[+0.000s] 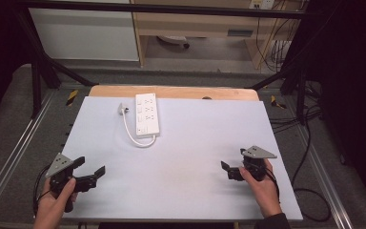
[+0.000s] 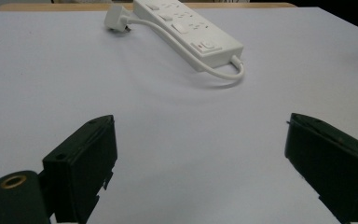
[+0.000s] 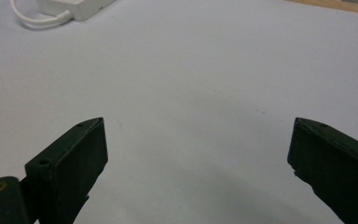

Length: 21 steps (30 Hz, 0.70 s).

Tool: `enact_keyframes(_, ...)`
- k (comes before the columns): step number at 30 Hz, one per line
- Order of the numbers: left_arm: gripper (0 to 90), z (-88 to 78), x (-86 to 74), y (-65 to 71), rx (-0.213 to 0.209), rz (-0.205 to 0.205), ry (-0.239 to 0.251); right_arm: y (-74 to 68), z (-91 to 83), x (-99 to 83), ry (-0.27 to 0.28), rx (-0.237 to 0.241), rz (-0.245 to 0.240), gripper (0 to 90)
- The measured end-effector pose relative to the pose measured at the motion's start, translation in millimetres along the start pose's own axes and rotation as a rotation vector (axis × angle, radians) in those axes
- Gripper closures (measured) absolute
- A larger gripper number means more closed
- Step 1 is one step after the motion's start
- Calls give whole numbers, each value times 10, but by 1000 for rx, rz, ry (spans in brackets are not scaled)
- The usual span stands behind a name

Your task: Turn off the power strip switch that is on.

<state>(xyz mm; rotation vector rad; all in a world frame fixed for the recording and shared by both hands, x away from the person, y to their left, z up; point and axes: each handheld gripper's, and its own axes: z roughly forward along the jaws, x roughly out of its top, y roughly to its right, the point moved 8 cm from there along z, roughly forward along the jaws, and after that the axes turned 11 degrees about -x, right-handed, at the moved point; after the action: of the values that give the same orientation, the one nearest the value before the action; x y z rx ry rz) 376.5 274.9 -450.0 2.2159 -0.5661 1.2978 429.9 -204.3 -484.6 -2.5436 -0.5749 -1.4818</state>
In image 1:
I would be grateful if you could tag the wall socket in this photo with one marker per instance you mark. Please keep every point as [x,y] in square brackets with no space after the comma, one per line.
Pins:
[262,4]

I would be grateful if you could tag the person's right hand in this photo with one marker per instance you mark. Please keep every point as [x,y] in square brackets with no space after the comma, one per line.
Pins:
[265,194]

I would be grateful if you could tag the aluminium rail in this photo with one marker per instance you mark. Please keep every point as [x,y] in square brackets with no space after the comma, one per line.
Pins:
[16,149]
[325,178]

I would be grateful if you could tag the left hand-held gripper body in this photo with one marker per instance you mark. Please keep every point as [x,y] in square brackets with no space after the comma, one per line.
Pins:
[60,165]

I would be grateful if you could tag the black metal frame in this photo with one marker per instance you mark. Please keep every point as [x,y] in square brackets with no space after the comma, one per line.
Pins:
[171,9]

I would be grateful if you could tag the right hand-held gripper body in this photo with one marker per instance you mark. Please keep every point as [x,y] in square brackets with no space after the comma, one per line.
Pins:
[256,163]

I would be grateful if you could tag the person's left hand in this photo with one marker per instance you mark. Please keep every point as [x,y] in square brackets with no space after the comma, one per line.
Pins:
[50,208]

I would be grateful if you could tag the white power strip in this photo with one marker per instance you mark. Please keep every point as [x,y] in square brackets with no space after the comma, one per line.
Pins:
[146,116]

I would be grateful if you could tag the white cabinet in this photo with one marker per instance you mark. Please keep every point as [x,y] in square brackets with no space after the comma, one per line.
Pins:
[85,35]

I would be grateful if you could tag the wooden table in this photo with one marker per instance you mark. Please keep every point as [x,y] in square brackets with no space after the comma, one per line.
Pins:
[171,92]

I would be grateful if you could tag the white plug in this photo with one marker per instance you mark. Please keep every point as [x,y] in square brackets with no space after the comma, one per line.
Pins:
[122,109]

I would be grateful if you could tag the office chair base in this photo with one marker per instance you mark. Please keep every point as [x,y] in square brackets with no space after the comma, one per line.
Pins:
[173,39]

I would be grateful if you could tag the wooden desk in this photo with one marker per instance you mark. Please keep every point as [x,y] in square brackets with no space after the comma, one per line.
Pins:
[197,24]

